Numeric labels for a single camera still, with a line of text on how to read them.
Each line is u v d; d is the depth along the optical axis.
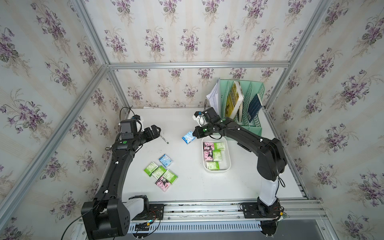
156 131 0.72
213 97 0.88
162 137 1.02
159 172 0.84
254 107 1.05
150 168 0.86
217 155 0.91
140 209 0.62
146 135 0.70
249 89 1.06
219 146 0.94
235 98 0.94
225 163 0.90
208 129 0.73
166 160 0.88
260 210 0.66
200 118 0.76
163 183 0.80
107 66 0.91
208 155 0.91
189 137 0.86
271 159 0.48
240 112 1.03
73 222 0.33
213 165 0.86
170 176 0.82
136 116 0.72
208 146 0.94
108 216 0.38
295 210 0.75
